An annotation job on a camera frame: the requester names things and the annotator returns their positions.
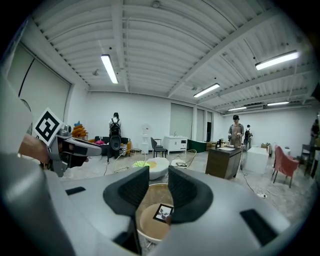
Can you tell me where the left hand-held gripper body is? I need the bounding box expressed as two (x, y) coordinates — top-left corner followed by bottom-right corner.
(33, 106), (90, 178)

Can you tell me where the black framed picture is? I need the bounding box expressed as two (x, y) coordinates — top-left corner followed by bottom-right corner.
(152, 203), (174, 223)

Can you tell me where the stack of orange cushions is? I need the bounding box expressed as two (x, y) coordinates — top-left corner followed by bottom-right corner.
(71, 124), (89, 138)

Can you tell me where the person's left forearm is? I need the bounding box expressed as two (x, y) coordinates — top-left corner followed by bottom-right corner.
(18, 134), (50, 165)

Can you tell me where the white cabinet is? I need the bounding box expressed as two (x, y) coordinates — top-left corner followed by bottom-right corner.
(163, 135), (189, 156)

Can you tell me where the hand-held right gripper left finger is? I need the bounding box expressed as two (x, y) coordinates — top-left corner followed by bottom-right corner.
(47, 165), (151, 256)

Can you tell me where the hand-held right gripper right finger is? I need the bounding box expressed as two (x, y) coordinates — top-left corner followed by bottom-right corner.
(167, 164), (292, 251)

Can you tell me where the black and orange sofa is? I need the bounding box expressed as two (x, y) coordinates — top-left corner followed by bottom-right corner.
(87, 135), (133, 160)

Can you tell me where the white water dispenser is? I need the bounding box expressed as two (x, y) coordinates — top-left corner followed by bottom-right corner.
(141, 122), (152, 155)

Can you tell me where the dark upholstered chair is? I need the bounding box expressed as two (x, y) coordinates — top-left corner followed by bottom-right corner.
(150, 136), (168, 159)

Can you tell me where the black power cable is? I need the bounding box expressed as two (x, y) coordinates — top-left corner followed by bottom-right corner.
(239, 149), (261, 195)

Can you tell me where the black table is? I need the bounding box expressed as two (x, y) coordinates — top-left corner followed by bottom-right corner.
(298, 143), (320, 179)

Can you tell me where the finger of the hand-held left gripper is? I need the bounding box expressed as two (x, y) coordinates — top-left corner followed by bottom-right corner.
(63, 138), (103, 158)

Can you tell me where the dark wooden cabinet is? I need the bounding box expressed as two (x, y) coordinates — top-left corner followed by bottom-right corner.
(204, 146), (243, 180)

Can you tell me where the white egg-shaped pouf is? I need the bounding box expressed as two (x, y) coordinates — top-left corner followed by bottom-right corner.
(144, 156), (170, 181)

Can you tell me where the dark green tub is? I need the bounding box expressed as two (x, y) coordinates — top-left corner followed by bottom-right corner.
(186, 139), (208, 154)

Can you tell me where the round glass side table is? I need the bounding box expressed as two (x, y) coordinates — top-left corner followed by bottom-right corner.
(135, 183), (175, 245)

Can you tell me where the black oval hard case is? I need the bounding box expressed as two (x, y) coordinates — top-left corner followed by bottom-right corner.
(109, 134), (123, 151)

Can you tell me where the white box table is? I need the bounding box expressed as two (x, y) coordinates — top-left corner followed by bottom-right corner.
(242, 146), (270, 175)

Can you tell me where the black backpack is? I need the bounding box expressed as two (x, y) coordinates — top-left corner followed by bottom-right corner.
(109, 117), (122, 137)

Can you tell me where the pink armchair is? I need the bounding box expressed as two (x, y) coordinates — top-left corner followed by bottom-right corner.
(271, 145), (300, 189)

